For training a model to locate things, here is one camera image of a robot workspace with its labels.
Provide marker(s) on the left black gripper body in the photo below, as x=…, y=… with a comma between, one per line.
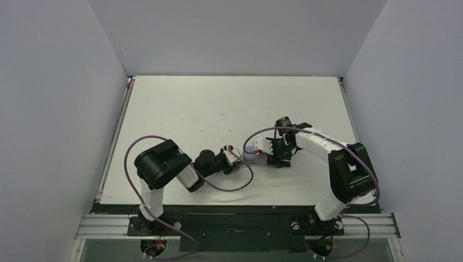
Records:
x=224, y=162

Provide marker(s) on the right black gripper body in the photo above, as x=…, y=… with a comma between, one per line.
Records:
x=274, y=157

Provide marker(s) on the lavender umbrella case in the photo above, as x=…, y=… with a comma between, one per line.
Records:
x=259, y=158

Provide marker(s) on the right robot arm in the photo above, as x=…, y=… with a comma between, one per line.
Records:
x=351, y=175

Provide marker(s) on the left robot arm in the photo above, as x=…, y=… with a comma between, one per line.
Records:
x=160, y=164

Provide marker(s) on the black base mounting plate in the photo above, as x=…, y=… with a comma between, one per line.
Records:
x=229, y=228

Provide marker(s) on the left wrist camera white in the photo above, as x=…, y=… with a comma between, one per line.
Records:
x=232, y=154

